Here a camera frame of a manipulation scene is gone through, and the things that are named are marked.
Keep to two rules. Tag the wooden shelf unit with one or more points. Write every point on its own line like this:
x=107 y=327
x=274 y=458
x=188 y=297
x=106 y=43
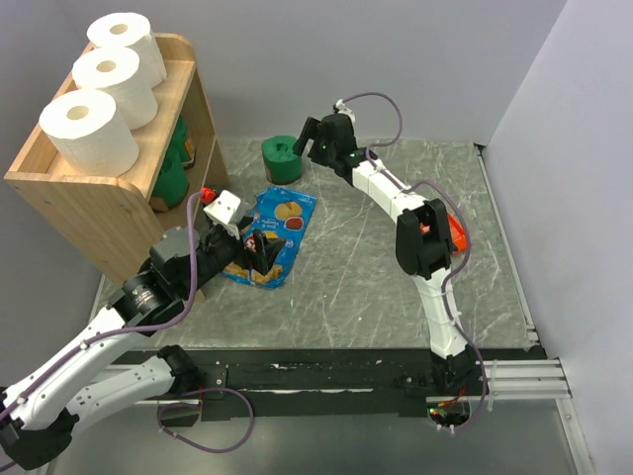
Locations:
x=111 y=220

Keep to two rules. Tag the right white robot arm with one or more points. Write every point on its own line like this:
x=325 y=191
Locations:
x=423 y=244

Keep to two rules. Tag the white paper towel roll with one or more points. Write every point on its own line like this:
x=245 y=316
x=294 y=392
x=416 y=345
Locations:
x=130 y=30
x=86 y=127
x=118 y=72

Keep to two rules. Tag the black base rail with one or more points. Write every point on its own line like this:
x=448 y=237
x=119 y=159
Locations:
x=345 y=382

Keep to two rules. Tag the green roll front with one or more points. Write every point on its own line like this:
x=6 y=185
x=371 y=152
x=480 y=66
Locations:
x=182 y=143

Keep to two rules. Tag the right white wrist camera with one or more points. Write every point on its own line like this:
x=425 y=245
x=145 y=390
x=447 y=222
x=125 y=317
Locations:
x=340 y=107

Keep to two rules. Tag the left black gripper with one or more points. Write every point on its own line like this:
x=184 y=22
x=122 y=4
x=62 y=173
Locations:
x=246 y=240

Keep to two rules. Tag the orange razor package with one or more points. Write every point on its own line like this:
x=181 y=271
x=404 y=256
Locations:
x=458 y=235

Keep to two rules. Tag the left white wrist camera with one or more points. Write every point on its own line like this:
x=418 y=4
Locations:
x=227 y=211

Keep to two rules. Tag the green roll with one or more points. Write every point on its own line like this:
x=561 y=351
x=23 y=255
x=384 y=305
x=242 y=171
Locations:
x=182 y=143
x=281 y=164
x=171 y=185

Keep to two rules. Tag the blue Lays chips bag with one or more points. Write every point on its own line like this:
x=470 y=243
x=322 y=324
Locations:
x=279 y=213

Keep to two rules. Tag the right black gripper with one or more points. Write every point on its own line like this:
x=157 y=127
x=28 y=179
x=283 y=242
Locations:
x=319 y=137

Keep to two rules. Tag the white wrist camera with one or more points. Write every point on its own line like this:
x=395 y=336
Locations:
x=227 y=211
x=340 y=107

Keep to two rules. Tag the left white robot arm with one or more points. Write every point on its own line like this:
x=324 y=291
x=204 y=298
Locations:
x=41 y=414

